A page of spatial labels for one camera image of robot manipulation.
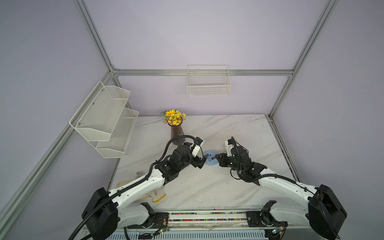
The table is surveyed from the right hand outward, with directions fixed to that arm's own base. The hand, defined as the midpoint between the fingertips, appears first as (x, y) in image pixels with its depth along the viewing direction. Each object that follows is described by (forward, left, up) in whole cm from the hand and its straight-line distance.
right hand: (217, 157), depth 84 cm
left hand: (+1, +10, +7) cm, 12 cm away
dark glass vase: (+19, +23, +2) cm, 30 cm away
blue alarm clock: (+2, +4, -8) cm, 9 cm away
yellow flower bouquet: (+20, +25, +14) cm, 35 cm away
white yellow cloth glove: (-17, +35, -10) cm, 40 cm away
